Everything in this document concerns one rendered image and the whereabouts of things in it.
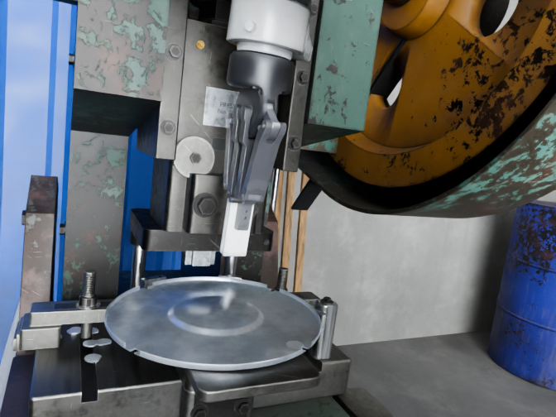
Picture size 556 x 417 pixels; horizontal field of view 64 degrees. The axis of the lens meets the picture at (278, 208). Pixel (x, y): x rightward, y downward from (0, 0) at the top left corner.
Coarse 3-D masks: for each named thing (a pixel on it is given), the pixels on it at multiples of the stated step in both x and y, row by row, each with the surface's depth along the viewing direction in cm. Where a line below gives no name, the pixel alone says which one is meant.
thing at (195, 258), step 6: (186, 252) 69; (192, 252) 70; (198, 252) 69; (204, 252) 70; (210, 252) 70; (186, 258) 69; (192, 258) 70; (198, 258) 69; (204, 258) 70; (210, 258) 71; (186, 264) 70; (192, 264) 69; (198, 264) 70; (204, 264) 70; (210, 264) 71
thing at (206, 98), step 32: (192, 32) 57; (224, 32) 59; (192, 64) 58; (224, 64) 60; (192, 96) 59; (224, 96) 60; (192, 128) 59; (224, 128) 61; (160, 160) 65; (192, 160) 58; (224, 160) 62; (160, 192) 64; (192, 192) 58; (224, 192) 60; (160, 224) 63; (192, 224) 59; (256, 224) 66
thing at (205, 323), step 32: (160, 288) 69; (192, 288) 70; (224, 288) 72; (256, 288) 73; (128, 320) 57; (160, 320) 58; (192, 320) 57; (224, 320) 58; (256, 320) 60; (288, 320) 62; (320, 320) 61; (160, 352) 50; (192, 352) 50; (224, 352) 51; (256, 352) 52; (288, 352) 53
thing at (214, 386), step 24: (288, 360) 52; (192, 384) 46; (216, 384) 45; (240, 384) 46; (264, 384) 46; (288, 384) 47; (312, 384) 49; (192, 408) 57; (216, 408) 58; (240, 408) 59
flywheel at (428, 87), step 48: (432, 0) 74; (480, 0) 71; (528, 0) 61; (384, 48) 89; (432, 48) 77; (480, 48) 68; (528, 48) 57; (432, 96) 77; (480, 96) 68; (528, 96) 57; (384, 144) 88; (432, 144) 71; (480, 144) 63
